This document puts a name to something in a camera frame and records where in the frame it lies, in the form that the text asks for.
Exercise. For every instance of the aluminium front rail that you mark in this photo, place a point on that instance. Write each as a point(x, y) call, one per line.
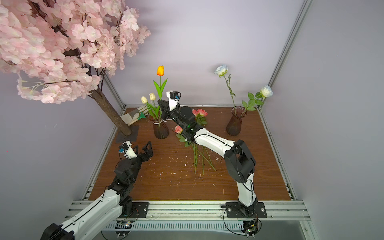
point(177, 211)

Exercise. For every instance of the beige gardening gloves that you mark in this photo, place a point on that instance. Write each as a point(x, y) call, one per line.
point(132, 117)

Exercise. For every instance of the circuit board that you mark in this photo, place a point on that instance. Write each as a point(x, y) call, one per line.
point(251, 228)
point(122, 229)

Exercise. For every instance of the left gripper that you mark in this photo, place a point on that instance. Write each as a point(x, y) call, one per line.
point(145, 158)

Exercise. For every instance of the white rose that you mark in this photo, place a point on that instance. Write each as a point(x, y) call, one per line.
point(222, 72)
point(255, 101)

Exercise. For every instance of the dark pink vase with ribbon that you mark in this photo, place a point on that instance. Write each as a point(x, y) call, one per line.
point(161, 131)

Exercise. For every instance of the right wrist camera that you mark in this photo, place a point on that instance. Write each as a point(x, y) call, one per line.
point(174, 97)

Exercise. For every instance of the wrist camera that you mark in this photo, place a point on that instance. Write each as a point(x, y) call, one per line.
point(126, 150)
point(174, 97)

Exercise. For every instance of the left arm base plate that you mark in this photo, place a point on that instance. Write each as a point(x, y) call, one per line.
point(136, 210)

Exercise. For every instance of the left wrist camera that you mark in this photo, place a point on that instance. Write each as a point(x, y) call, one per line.
point(126, 150)

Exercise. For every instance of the left circuit board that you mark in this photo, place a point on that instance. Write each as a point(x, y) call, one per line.
point(122, 229)

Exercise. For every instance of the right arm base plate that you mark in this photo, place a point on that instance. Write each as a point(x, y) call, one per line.
point(236, 210)

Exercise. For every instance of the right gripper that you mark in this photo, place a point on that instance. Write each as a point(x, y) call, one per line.
point(167, 108)

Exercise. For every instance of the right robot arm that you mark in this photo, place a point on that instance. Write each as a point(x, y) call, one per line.
point(239, 160)

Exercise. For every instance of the small green garden tool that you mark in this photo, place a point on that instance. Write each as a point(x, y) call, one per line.
point(141, 116)

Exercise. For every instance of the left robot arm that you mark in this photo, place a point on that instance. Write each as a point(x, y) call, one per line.
point(112, 203)

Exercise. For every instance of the pink cherry blossom tree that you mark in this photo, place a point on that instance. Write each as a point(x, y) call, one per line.
point(68, 49)

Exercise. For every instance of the orange yellow tulip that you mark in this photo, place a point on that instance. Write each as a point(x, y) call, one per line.
point(160, 85)

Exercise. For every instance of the right circuit board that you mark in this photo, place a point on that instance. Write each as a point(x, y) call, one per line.
point(251, 228)

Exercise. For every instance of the dark pink glass vase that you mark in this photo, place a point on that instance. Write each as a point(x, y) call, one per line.
point(235, 124)

